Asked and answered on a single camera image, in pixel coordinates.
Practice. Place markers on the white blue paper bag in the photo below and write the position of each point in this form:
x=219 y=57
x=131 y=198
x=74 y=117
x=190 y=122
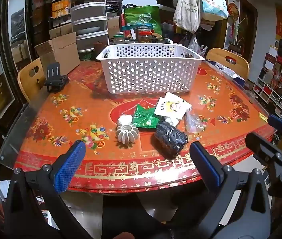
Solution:
x=232 y=75

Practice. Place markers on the white ribbed round ball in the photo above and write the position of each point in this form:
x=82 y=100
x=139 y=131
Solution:
x=127 y=134

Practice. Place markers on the clear plastic pack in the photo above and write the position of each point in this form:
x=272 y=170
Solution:
x=193 y=123

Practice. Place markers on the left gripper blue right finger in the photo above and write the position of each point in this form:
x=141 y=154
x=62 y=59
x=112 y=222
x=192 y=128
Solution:
x=209 y=168

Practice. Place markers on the black soft bundle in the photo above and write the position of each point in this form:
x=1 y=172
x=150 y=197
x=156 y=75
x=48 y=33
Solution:
x=171 y=139

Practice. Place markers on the beige canvas tote bag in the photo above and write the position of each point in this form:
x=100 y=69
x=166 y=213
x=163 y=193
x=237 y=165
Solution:
x=187 y=15

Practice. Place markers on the white stacked drawer tower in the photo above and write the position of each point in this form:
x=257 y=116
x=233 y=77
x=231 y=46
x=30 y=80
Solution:
x=89 y=22

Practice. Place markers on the white shelf with boxes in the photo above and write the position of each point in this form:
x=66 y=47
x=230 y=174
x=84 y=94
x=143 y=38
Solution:
x=268 y=85

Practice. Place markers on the brown plastic mug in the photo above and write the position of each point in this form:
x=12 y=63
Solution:
x=98 y=47

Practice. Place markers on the green shopping bag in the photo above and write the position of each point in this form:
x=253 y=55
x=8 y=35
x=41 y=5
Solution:
x=142 y=15

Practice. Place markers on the small white soft pack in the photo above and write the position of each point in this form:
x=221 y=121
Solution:
x=125 y=120

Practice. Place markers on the black phone stand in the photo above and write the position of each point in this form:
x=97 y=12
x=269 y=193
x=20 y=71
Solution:
x=55 y=82

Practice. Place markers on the left wooden chair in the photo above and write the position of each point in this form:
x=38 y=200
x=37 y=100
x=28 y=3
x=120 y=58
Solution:
x=31 y=79

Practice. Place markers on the green lid glass jar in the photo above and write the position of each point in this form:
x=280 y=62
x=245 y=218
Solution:
x=119 y=38

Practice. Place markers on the green crinkly plastic bag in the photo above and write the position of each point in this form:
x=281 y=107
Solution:
x=145 y=117

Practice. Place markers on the blue illustrated paper bag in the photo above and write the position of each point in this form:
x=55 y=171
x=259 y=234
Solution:
x=214 y=10

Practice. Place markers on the right wooden chair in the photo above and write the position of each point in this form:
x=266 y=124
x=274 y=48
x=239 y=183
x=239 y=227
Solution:
x=231 y=60

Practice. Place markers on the white printed packet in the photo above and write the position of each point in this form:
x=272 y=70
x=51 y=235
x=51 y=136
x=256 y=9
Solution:
x=172 y=106

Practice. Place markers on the wooden chair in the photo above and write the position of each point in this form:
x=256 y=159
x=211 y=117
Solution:
x=31 y=79
x=231 y=60

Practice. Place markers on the red lid olive jar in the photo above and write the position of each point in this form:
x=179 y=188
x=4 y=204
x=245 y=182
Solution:
x=142 y=31

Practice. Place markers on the white perforated plastic basket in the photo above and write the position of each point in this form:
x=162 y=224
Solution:
x=149 y=68

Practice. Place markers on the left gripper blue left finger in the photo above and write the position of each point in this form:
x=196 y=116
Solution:
x=66 y=166

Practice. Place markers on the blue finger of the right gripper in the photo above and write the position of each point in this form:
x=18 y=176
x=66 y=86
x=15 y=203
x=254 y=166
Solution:
x=263 y=151
x=275 y=122

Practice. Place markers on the brown cardboard box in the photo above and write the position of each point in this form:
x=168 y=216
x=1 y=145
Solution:
x=62 y=50

